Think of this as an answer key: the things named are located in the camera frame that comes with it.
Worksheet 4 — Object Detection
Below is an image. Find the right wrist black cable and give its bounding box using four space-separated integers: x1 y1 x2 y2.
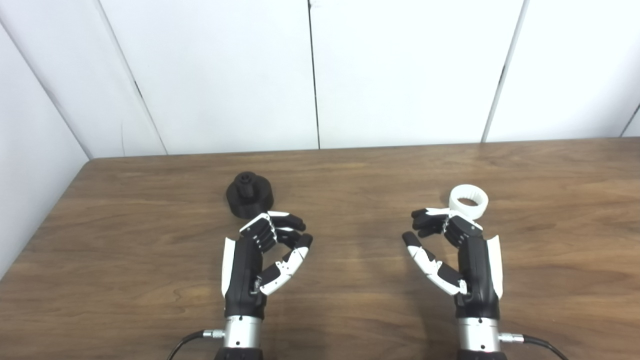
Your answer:
498 332 571 360

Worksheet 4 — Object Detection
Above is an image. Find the round black plastic part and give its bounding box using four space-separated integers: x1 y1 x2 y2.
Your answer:
226 171 275 219

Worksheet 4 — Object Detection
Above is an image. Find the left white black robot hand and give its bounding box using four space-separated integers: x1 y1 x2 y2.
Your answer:
221 211 314 321

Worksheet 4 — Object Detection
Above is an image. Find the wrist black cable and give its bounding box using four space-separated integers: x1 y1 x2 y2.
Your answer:
166 329 226 360
498 332 571 360

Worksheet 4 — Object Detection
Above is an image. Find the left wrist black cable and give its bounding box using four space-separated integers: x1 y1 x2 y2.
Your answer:
166 329 226 360

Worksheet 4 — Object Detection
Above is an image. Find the white toothed plastic ring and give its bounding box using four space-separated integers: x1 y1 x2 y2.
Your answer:
448 184 489 220

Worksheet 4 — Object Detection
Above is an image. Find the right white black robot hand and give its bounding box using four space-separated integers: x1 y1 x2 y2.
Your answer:
402 207 504 321

